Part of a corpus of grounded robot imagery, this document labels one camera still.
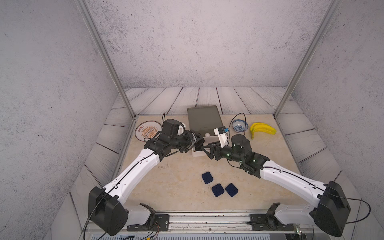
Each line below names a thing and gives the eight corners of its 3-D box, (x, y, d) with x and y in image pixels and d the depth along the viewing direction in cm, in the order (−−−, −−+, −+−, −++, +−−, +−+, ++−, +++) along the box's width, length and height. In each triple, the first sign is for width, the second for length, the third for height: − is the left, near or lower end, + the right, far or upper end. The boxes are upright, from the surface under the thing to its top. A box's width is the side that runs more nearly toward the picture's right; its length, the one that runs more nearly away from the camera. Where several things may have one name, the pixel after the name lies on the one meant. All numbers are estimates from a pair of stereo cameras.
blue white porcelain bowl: (232, 132, 110) (233, 129, 108) (230, 122, 117) (231, 119, 114) (248, 132, 110) (249, 129, 108) (245, 122, 117) (246, 119, 114)
